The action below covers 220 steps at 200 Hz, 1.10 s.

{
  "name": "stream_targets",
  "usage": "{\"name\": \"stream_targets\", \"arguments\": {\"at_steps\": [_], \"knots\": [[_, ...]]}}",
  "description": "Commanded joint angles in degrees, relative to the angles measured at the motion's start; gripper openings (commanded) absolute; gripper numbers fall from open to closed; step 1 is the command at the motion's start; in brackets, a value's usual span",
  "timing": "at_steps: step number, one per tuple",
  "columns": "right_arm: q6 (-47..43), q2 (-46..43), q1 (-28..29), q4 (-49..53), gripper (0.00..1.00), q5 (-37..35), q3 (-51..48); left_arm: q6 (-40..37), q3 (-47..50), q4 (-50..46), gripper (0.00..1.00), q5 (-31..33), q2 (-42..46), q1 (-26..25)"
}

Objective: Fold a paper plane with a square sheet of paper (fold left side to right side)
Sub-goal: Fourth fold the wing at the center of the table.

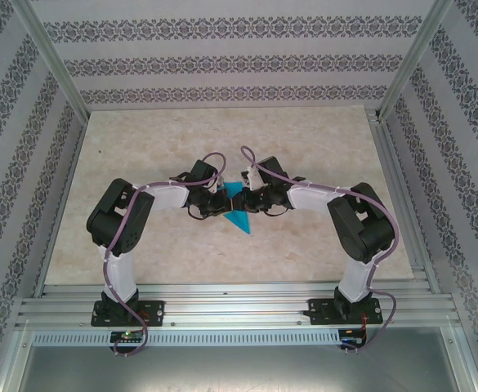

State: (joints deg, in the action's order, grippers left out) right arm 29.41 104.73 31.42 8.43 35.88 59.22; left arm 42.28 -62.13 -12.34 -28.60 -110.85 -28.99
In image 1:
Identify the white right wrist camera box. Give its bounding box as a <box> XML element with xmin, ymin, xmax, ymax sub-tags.
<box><xmin>242</xmin><ymin>164</ymin><xmax>263</xmax><ymax>191</ymax></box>

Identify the narrow aluminium side rail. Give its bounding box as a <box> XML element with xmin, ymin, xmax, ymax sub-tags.
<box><xmin>32</xmin><ymin>116</ymin><xmax>91</xmax><ymax>299</ymax></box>

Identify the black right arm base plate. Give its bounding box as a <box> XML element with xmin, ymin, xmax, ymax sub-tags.
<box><xmin>307</xmin><ymin>296</ymin><xmax>386</xmax><ymax>327</ymax></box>

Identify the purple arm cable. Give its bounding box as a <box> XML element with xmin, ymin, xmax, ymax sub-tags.
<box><xmin>240</xmin><ymin>145</ymin><xmax>399</xmax><ymax>354</ymax></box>
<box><xmin>103</xmin><ymin>152</ymin><xmax>229</xmax><ymax>359</ymax></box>

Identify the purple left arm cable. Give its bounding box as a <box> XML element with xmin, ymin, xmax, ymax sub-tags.
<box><xmin>103</xmin><ymin>152</ymin><xmax>229</xmax><ymax>359</ymax></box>

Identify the wide aluminium side rail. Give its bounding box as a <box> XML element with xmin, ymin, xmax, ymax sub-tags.
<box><xmin>367</xmin><ymin>108</ymin><xmax>442</xmax><ymax>293</ymax></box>

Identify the grey metal panel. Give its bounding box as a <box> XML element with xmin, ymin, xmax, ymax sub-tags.
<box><xmin>13</xmin><ymin>326</ymin><xmax>478</xmax><ymax>392</ymax></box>

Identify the small circuit board blue light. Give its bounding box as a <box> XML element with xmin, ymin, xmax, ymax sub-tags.
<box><xmin>339</xmin><ymin>327</ymin><xmax>367</xmax><ymax>343</ymax></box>

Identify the aluminium frame post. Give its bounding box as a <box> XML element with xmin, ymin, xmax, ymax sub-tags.
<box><xmin>11</xmin><ymin>0</ymin><xmax>92</xmax><ymax>120</ymax></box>
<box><xmin>378</xmin><ymin>0</ymin><xmax>455</xmax><ymax>122</ymax></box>

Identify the small circuit board green light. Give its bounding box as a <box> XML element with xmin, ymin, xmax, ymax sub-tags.
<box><xmin>109</xmin><ymin>329</ymin><xmax>146</xmax><ymax>344</ymax></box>

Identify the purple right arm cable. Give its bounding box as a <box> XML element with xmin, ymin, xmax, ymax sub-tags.
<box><xmin>240</xmin><ymin>145</ymin><xmax>399</xmax><ymax>354</ymax></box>

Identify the slotted grey cable duct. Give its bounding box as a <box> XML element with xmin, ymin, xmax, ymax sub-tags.
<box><xmin>32</xmin><ymin>328</ymin><xmax>342</xmax><ymax>347</ymax></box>

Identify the long aluminium mounting rail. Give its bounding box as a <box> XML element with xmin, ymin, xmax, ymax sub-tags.
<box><xmin>16</xmin><ymin>280</ymin><xmax>464</xmax><ymax>330</ymax></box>

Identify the blue paper sheet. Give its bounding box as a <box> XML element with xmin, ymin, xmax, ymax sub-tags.
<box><xmin>221</xmin><ymin>180</ymin><xmax>253</xmax><ymax>237</ymax></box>

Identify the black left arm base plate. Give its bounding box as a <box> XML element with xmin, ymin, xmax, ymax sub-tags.
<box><xmin>90</xmin><ymin>299</ymin><xmax>167</xmax><ymax>328</ymax></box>

